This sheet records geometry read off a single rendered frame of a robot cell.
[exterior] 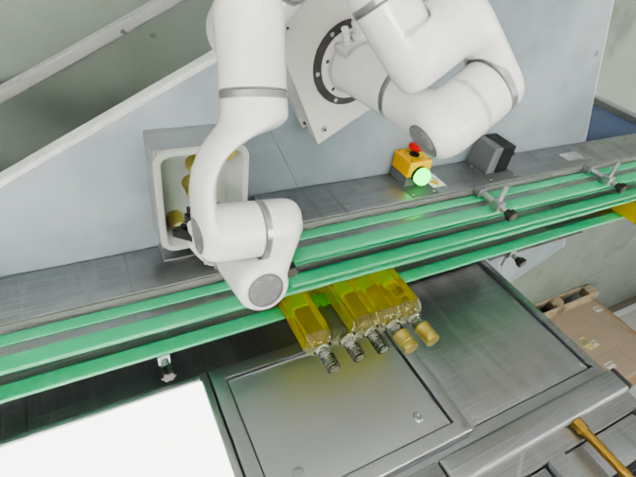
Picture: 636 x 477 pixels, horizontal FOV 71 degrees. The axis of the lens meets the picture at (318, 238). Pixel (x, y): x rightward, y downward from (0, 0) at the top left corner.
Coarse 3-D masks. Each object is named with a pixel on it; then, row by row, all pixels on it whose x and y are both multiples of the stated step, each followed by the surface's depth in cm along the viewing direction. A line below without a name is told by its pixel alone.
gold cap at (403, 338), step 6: (402, 330) 95; (396, 336) 95; (402, 336) 94; (408, 336) 94; (402, 342) 93; (408, 342) 93; (414, 342) 93; (402, 348) 93; (408, 348) 92; (414, 348) 94
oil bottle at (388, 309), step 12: (360, 276) 104; (372, 276) 105; (360, 288) 102; (372, 288) 102; (384, 288) 102; (372, 300) 99; (384, 300) 99; (384, 312) 97; (396, 312) 97; (384, 324) 97
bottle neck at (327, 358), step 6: (324, 348) 89; (318, 354) 89; (324, 354) 88; (330, 354) 88; (324, 360) 88; (330, 360) 87; (336, 360) 87; (324, 366) 88; (330, 366) 86; (336, 366) 88; (330, 372) 88
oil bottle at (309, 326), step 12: (288, 300) 96; (300, 300) 96; (288, 312) 96; (300, 312) 94; (312, 312) 94; (300, 324) 92; (312, 324) 92; (324, 324) 92; (300, 336) 92; (312, 336) 89; (324, 336) 90; (312, 348) 89
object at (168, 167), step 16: (160, 160) 76; (176, 160) 86; (240, 160) 85; (160, 176) 78; (176, 176) 88; (224, 176) 93; (240, 176) 87; (160, 192) 80; (176, 192) 90; (224, 192) 96; (240, 192) 89; (160, 208) 82; (176, 208) 92; (160, 224) 85; (176, 240) 91
